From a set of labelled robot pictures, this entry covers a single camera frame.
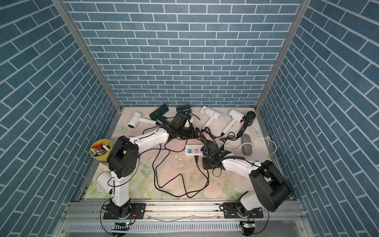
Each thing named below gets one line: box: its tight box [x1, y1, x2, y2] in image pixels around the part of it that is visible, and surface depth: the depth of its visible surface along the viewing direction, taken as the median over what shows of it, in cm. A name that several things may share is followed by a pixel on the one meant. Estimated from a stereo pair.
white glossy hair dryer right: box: [220, 109, 246, 137], surface depth 111 cm
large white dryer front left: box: [95, 171, 112, 195], surface depth 80 cm
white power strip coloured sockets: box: [183, 144, 204, 156], surface depth 95 cm
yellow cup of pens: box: [89, 138, 113, 166], surface depth 84 cm
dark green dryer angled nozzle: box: [149, 103, 170, 125], surface depth 117 cm
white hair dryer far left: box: [127, 112, 158, 129], surface depth 110 cm
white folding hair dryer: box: [199, 105, 222, 130], surface depth 113 cm
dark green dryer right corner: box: [235, 110, 257, 139], surface depth 107 cm
